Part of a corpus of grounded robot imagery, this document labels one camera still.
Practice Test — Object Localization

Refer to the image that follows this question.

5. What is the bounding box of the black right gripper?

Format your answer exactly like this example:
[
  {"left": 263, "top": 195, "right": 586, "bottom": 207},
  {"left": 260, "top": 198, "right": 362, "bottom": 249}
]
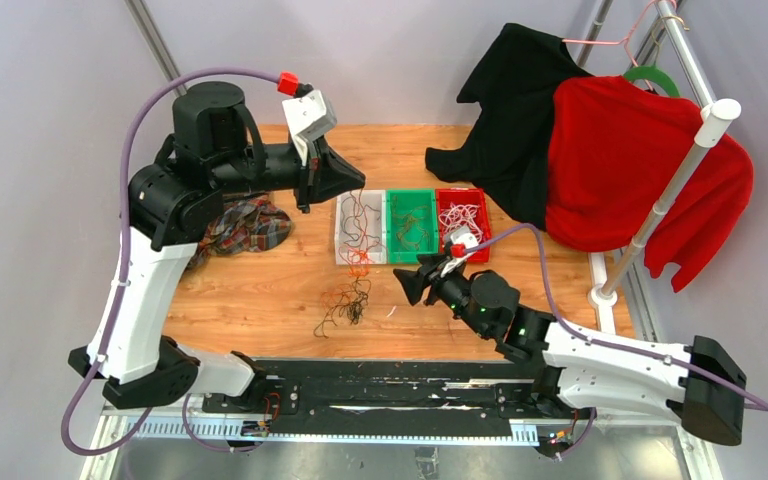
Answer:
[{"left": 394, "top": 252, "right": 491, "bottom": 340}]

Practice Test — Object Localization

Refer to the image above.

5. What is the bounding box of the black cable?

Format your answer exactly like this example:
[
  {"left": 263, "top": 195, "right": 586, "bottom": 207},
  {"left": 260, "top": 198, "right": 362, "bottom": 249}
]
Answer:
[
  {"left": 338, "top": 198, "right": 385, "bottom": 256},
  {"left": 312, "top": 278, "right": 373, "bottom": 340}
]

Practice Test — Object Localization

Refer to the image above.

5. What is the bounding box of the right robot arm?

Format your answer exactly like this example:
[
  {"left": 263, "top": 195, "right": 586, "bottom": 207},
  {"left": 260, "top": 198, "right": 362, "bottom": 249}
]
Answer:
[{"left": 393, "top": 255, "right": 747, "bottom": 446}]

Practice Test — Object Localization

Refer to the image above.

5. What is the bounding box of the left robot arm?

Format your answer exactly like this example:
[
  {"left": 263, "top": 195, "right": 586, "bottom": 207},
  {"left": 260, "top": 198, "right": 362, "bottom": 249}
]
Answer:
[{"left": 68, "top": 81, "right": 365, "bottom": 413}]

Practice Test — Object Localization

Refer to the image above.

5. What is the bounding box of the white translucent plastic bin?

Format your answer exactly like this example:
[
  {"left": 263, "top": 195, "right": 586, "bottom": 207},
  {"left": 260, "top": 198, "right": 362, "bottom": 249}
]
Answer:
[{"left": 333, "top": 189, "right": 388, "bottom": 266}]

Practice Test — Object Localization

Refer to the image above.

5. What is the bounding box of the green plastic bin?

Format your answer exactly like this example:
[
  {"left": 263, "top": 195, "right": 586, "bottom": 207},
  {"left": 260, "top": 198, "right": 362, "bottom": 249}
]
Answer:
[{"left": 385, "top": 189, "right": 439, "bottom": 265}]

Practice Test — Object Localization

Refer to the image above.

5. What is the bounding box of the red plastic bin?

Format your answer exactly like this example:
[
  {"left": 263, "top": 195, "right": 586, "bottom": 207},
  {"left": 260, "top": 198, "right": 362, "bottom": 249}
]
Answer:
[{"left": 434, "top": 188, "right": 492, "bottom": 251}]

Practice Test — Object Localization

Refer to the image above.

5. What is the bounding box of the plaid flannel shirt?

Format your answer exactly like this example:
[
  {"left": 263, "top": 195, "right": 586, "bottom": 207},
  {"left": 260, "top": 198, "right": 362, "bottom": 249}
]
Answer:
[{"left": 186, "top": 193, "right": 294, "bottom": 270}]

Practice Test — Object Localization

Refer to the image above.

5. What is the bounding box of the black t-shirt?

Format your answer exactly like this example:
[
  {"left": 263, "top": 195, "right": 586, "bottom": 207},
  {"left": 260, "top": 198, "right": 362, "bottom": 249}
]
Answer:
[{"left": 425, "top": 23, "right": 588, "bottom": 229}]

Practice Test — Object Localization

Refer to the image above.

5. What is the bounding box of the red t-shirt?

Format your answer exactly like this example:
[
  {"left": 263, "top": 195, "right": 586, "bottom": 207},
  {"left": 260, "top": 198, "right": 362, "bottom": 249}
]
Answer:
[{"left": 545, "top": 76, "right": 754, "bottom": 292}]

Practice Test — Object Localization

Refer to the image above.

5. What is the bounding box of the green clothes hanger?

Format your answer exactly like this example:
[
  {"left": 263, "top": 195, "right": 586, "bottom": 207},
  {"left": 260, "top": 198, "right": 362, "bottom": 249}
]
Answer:
[{"left": 623, "top": 65, "right": 681, "bottom": 98}]

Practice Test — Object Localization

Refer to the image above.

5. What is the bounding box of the white clothes rack pole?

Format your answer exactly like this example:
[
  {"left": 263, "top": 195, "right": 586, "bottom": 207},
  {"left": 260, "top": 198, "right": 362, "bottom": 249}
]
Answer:
[{"left": 588, "top": 1, "right": 742, "bottom": 320}]

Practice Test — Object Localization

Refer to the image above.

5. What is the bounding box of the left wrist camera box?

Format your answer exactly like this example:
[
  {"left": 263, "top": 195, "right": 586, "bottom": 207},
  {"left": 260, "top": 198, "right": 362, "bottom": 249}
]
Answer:
[{"left": 282, "top": 89, "right": 337, "bottom": 166}]

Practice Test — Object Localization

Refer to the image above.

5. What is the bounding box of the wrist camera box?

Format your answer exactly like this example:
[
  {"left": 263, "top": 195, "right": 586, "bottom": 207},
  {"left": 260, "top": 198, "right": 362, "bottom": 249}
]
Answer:
[
  {"left": 282, "top": 89, "right": 337, "bottom": 166},
  {"left": 440, "top": 225, "right": 480, "bottom": 277}
]

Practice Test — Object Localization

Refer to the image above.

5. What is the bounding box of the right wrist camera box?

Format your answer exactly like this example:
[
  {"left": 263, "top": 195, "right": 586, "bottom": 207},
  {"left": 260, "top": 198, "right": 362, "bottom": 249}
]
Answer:
[{"left": 440, "top": 225, "right": 480, "bottom": 277}]

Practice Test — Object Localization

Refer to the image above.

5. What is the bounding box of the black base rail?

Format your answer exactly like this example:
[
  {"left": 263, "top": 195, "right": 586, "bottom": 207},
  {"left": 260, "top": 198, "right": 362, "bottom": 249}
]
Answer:
[{"left": 138, "top": 357, "right": 624, "bottom": 439}]

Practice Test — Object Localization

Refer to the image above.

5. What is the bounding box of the pink wire hanger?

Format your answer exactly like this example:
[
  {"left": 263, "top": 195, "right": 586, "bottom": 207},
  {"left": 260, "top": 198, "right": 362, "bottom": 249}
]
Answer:
[{"left": 562, "top": 0, "right": 659, "bottom": 67}]

